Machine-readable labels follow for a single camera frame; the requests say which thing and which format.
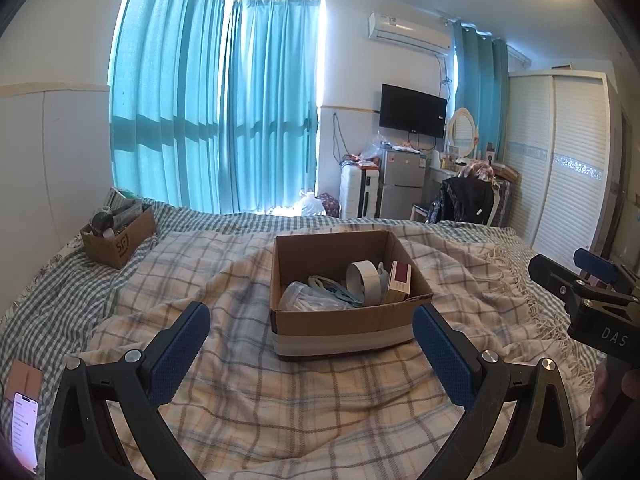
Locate wide teal curtain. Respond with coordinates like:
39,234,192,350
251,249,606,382
109,0,229,214

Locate white plastic bag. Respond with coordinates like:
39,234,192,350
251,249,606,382
299,189,327,217

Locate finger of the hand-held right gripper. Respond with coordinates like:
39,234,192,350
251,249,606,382
573,247,640,297
528,254,592,311

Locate crumpled clear plastic bag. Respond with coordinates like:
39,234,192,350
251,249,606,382
359,131,386,160

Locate black wall television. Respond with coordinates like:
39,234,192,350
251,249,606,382
378,83,447,138

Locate red and white carton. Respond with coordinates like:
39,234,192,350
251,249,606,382
384,260,414,304

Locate black jacket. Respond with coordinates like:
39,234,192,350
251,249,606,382
431,176,494,224

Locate white chair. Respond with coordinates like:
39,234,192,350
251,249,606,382
482,182,504,226

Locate white sliding door wardrobe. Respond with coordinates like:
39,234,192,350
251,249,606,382
502,71,624,262

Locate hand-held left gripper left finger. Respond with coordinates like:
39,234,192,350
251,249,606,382
46,302,212,480

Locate green and white boxes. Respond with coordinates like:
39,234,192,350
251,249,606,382
102,186,146,216

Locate white suitcase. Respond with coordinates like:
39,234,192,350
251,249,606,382
339,162,383,220

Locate smartphone with lit screen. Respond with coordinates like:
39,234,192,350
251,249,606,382
11,392,40,474

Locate large cardboard box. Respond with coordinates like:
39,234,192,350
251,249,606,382
270,230,434,359

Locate floral cloth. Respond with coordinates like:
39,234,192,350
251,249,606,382
457,160,497,184

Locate clear plastic bag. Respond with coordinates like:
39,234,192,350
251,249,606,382
277,281,351,312
359,131,386,160

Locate dark patterned bag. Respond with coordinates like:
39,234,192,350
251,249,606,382
317,192,342,219

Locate silver mini fridge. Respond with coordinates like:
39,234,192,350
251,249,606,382
381,147,427,220

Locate white oval vanity mirror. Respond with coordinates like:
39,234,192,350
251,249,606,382
446,107,479,158

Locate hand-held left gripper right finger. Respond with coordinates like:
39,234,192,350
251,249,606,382
411,304,581,480

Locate narrow teal curtain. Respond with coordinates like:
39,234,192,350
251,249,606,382
450,24,510,159

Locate white dressing table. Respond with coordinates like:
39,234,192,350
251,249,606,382
425,166,459,206

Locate white air conditioner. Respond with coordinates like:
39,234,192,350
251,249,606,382
367,11,452,55

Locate small printed cardboard box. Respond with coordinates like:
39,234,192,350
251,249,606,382
81,205,158,270

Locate brown card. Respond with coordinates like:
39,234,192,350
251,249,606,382
4,359,44,401

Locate beige plaid blanket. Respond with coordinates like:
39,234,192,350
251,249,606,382
87,222,607,480

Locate white tape roll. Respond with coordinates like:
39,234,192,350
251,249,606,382
346,260,384,306

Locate person's right hand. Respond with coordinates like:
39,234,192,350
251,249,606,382
587,359,612,427

